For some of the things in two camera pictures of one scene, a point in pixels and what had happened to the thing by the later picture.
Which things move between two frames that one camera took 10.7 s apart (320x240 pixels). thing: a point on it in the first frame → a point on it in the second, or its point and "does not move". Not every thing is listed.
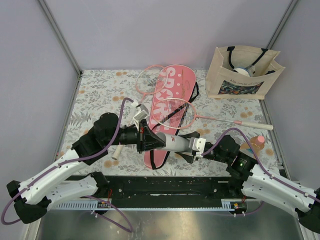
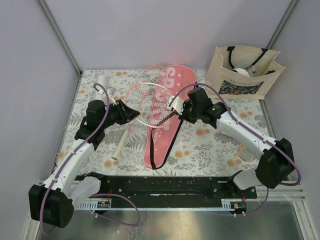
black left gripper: (147, 139) → (126, 113)
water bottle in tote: (249, 71) does not move
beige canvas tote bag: (239, 72) does not move
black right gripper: (188, 158) → (185, 105)
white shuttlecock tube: (175, 143) → (99, 95)
